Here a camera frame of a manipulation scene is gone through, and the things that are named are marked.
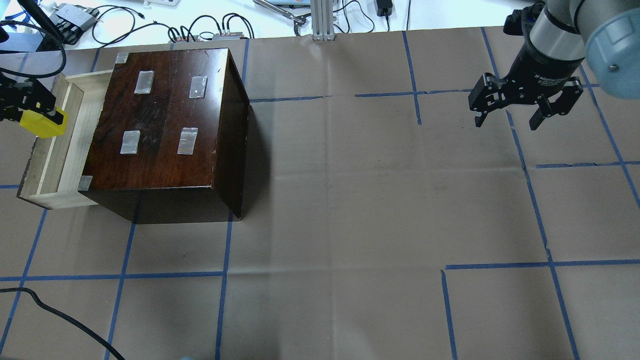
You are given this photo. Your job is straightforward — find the black gripper over cabinet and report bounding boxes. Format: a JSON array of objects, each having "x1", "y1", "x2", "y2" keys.
[{"x1": 0, "y1": 73, "x2": 64, "y2": 125}]

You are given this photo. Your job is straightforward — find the black power adapter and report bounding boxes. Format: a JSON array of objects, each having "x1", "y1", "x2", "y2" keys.
[{"x1": 375, "y1": 0, "x2": 394, "y2": 18}]

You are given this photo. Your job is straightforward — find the light wooden drawer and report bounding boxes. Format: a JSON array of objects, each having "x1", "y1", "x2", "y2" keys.
[{"x1": 16, "y1": 70, "x2": 112, "y2": 210}]

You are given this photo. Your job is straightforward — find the grey electronics box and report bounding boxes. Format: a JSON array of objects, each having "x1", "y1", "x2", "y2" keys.
[{"x1": 50, "y1": 3, "x2": 98, "y2": 33}]

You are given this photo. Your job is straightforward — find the dark wooden drawer cabinet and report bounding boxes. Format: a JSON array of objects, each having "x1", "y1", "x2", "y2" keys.
[{"x1": 78, "y1": 48, "x2": 250, "y2": 224}]

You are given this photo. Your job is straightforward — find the black idle gripper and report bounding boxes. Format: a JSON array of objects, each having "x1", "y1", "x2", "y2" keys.
[{"x1": 468, "y1": 66, "x2": 585, "y2": 131}]

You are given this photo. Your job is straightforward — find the silver connector block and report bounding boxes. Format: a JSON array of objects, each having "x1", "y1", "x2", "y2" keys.
[{"x1": 211, "y1": 31, "x2": 246, "y2": 41}]

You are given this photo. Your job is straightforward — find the black braided cable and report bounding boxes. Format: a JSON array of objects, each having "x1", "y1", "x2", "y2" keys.
[{"x1": 0, "y1": 287, "x2": 126, "y2": 360}]

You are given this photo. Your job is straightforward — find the aluminium extrusion post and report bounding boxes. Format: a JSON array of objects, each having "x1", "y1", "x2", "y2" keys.
[{"x1": 310, "y1": 0, "x2": 335, "y2": 41}]

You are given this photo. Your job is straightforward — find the grey tape patch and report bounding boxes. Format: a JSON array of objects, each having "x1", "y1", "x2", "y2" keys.
[
  {"x1": 176, "y1": 127, "x2": 199, "y2": 155},
  {"x1": 134, "y1": 70, "x2": 154, "y2": 95},
  {"x1": 119, "y1": 130, "x2": 141, "y2": 155},
  {"x1": 189, "y1": 76, "x2": 208, "y2": 100}
]

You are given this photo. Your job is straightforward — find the yellow block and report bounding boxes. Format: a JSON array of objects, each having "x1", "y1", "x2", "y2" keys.
[{"x1": 19, "y1": 110, "x2": 68, "y2": 139}]

